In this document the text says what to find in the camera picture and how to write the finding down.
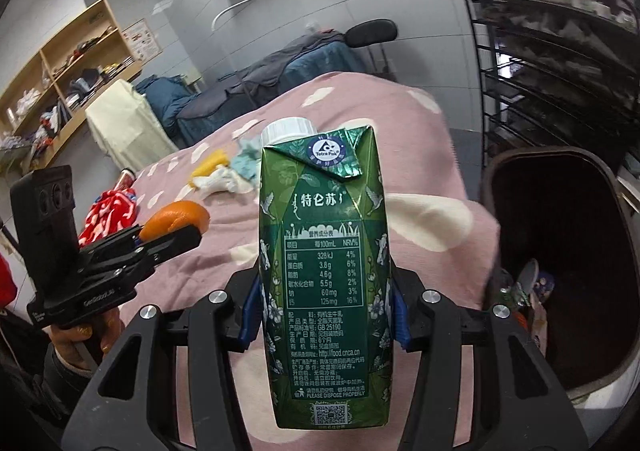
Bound person's left forearm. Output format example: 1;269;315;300
0;326;101;432

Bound green milk carton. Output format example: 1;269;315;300
257;117;392;431

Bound small white tissue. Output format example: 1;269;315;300
192;168;261;195

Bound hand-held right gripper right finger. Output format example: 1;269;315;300
387;268;591;451

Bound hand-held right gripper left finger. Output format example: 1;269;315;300
60;271;266;451

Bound pink polka dot blanket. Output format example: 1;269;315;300
112;72;501;451

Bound blue massage bed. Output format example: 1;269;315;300
135;28;368;149

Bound black trash bin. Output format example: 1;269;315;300
480;147;640;407

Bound cream towel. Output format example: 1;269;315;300
85;79;178;172

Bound wooden wall cabinet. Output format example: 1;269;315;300
0;0;143;176

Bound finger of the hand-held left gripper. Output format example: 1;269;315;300
132;225;202;266
79;226;143;263

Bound black wire cart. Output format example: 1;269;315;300
462;0;640;182

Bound black stool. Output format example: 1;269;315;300
346;20;401;82

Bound wall poster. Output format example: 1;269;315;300
122;18;163;62

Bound red patterned cloth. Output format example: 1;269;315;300
77;188;138;249

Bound orange peel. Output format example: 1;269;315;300
140;201;210;242

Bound person's left hand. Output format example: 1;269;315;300
50;305;126;373

